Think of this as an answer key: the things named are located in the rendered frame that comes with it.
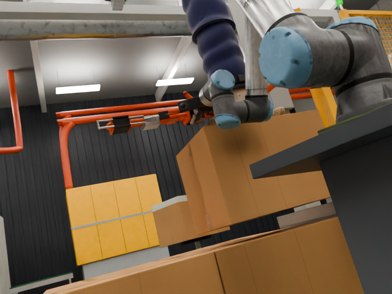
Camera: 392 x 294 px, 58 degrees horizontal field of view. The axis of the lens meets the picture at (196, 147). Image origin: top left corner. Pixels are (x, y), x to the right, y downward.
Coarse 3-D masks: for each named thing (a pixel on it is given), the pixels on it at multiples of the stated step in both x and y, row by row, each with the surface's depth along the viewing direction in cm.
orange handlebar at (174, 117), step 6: (270, 84) 157; (270, 90) 160; (174, 114) 161; (180, 114) 161; (186, 114) 163; (132, 120) 152; (138, 120) 153; (144, 120) 154; (162, 120) 158; (168, 120) 163; (174, 120) 162; (180, 120) 166; (132, 126) 156; (138, 126) 157
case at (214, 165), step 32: (256, 128) 152; (288, 128) 157; (320, 128) 163; (192, 160) 159; (224, 160) 142; (256, 160) 146; (192, 192) 165; (224, 192) 137; (256, 192) 142; (288, 192) 147; (320, 192) 152; (224, 224) 139
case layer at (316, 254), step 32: (320, 224) 148; (192, 256) 133; (224, 256) 130; (256, 256) 134; (288, 256) 139; (320, 256) 143; (64, 288) 148; (96, 288) 112; (128, 288) 115; (160, 288) 119; (192, 288) 122; (224, 288) 126; (256, 288) 130; (288, 288) 134; (320, 288) 139; (352, 288) 144
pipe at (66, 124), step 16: (16, 96) 957; (304, 96) 1198; (16, 112) 940; (64, 112) 951; (80, 112) 965; (96, 112) 982; (128, 112) 976; (144, 112) 989; (176, 112) 1029; (16, 128) 927; (64, 128) 905; (16, 144) 916; (64, 144) 892; (64, 160) 879; (64, 176) 871
